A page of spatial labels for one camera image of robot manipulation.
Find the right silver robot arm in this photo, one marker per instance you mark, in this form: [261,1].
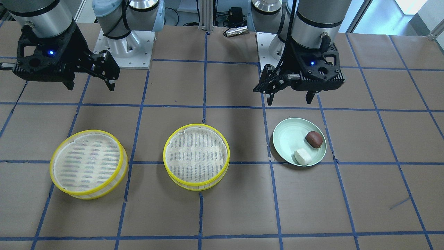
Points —
[118,18]

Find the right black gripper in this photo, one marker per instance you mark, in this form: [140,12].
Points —
[80,52]

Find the yellow steamer basket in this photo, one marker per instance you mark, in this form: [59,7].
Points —
[88,164]
[196,157]

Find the silver cylindrical connector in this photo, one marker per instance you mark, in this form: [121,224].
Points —
[232,32]

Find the brown bun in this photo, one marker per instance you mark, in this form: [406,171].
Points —
[315,139]

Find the aluminium frame post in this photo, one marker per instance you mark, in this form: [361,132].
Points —
[206,14]

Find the pale green plate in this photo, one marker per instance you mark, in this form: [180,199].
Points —
[289,135]

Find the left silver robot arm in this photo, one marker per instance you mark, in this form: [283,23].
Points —
[305,22]

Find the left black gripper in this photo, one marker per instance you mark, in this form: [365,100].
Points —
[290,63]

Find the white bun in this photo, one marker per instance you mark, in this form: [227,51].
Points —
[302,156]

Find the black power adapter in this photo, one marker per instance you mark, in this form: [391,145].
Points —
[235,16]

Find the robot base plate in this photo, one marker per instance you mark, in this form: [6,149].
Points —
[269,48]
[138,52]

